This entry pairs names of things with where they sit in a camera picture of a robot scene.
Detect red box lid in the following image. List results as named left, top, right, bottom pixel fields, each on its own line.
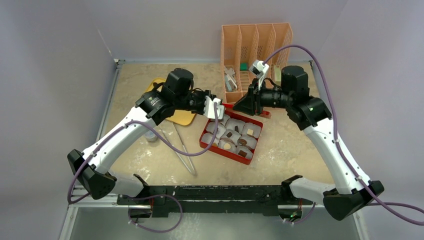
left=222, top=103, right=272, bottom=119

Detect cream heart chocolate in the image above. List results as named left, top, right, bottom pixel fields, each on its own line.
left=223, top=143, right=232, bottom=150

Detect ridged milk chocolate bar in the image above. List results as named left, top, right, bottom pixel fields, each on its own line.
left=238, top=150, right=248, bottom=158

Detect metal tongs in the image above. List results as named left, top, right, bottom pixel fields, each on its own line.
left=157, top=120, right=197, bottom=177

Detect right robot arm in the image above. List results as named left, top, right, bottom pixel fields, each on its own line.
left=232, top=63, right=384, bottom=221

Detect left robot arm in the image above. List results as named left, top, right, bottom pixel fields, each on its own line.
left=67, top=68, right=225, bottom=205

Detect red chocolate box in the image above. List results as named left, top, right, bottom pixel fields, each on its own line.
left=199, top=109, right=264, bottom=165

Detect yellow tray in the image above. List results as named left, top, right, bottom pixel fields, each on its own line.
left=145, top=77, right=196, bottom=126

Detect beige box in organizer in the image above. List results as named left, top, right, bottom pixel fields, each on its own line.
left=273, top=65, right=282, bottom=85

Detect stapler in organizer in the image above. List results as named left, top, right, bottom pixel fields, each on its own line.
left=224, top=67, right=238, bottom=92

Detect green block in organizer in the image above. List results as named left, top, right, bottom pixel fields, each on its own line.
left=239, top=62, right=249, bottom=72

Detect peach desk organizer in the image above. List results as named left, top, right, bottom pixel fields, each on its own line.
left=220, top=22, right=293, bottom=104

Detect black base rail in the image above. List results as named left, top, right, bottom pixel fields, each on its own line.
left=117, top=182, right=312, bottom=219

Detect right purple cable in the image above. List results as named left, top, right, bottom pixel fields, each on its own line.
left=263, top=44, right=424, bottom=227

